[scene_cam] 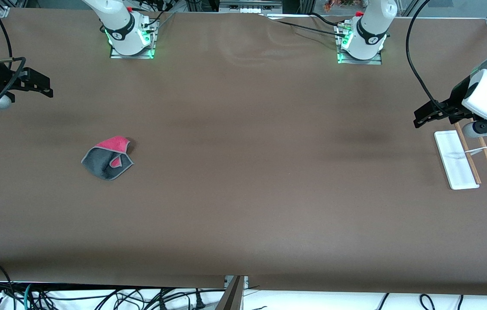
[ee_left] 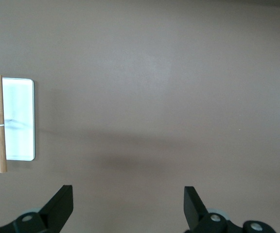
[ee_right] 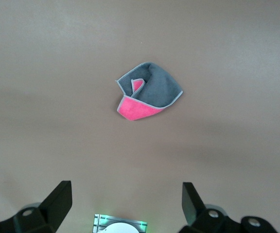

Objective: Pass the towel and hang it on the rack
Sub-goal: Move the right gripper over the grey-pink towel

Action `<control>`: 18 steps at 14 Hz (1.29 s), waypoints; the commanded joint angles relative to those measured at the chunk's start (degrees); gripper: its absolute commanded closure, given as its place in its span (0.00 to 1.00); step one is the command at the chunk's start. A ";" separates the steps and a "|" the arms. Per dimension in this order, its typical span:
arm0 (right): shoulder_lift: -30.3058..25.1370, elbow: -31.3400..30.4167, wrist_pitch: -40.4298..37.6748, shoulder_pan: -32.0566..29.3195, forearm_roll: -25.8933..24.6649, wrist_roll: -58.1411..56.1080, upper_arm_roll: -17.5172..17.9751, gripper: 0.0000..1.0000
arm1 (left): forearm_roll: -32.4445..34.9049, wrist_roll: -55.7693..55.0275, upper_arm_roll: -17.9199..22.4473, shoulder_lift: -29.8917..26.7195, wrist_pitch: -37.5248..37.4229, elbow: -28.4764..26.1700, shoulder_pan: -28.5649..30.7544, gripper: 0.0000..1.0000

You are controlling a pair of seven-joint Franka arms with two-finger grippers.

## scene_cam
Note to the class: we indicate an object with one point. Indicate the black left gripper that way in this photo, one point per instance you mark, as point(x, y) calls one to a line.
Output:
point(457, 100)

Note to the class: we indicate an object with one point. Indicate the pink and grey towel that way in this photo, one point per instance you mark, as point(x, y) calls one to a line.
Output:
point(105, 161)

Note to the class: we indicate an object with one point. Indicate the white rack base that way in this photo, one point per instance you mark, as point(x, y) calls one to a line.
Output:
point(456, 165)

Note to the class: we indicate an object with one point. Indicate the white power strip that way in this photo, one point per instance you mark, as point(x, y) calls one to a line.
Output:
point(249, 6)

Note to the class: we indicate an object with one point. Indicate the black power plug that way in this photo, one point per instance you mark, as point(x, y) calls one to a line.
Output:
point(199, 302)

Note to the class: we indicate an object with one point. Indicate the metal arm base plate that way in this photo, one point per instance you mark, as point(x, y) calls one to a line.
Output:
point(150, 41)
point(376, 61)

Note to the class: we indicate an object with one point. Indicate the aluminium frame profile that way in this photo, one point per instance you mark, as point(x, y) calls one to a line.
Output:
point(231, 295)

